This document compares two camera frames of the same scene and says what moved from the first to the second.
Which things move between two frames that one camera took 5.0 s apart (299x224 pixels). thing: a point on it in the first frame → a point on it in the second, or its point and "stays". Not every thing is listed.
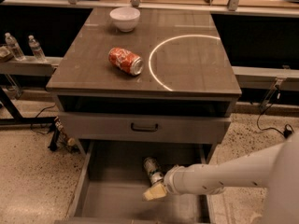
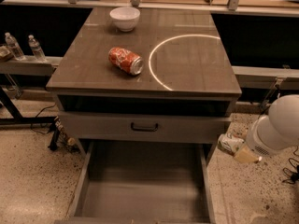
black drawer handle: x=137 y=129 stays
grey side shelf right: x=279 y=78 stays
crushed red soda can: x=126 y=61 stays
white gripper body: x=171 y=179 → x=257 y=138
